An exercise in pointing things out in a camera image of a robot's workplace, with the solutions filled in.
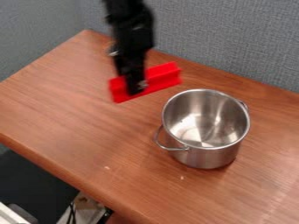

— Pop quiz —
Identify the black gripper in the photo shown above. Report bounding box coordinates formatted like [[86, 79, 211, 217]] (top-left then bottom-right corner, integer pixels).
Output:
[[103, 0, 155, 95]]

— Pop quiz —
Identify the red rectangular block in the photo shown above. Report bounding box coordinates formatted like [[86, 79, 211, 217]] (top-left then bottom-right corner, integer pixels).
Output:
[[109, 61, 183, 103]]

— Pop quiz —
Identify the metal pot with handles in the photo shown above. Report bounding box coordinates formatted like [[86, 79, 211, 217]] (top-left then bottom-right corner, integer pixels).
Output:
[[154, 88, 251, 169]]

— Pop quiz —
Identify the white object bottom left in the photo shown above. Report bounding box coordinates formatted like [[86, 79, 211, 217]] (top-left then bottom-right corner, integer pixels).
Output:
[[0, 202, 30, 224]]

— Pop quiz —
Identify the metal table leg frame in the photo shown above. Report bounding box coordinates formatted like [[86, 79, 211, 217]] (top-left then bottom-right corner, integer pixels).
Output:
[[57, 192, 106, 224]]

